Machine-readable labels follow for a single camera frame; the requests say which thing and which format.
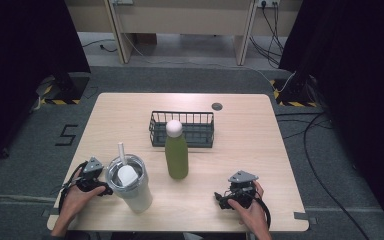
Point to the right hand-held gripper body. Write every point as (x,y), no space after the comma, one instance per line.
(242,176)

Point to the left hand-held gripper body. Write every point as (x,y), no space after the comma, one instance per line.
(93,166)

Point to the white tumbler with straw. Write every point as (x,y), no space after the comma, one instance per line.
(136,196)

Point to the green bottle with white cap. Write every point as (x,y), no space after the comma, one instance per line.
(176,160)

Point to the person's right hand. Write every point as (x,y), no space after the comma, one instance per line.
(255,211)

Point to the person's left hand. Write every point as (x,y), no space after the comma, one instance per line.
(78,200)

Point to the grey tape piece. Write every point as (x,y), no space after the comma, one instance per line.
(55,211)
(302,216)

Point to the grey round table grommet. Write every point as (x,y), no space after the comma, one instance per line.
(217,106)

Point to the black stand base hazard tape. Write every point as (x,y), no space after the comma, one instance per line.
(295,93)
(68,90)

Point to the black curtain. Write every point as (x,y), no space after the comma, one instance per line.
(20,66)
(356,83)

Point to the beige background desk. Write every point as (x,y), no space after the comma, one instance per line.
(183,20)

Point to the white power strip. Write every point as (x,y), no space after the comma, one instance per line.
(122,1)

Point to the white wall socket strip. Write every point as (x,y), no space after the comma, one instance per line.
(268,2)

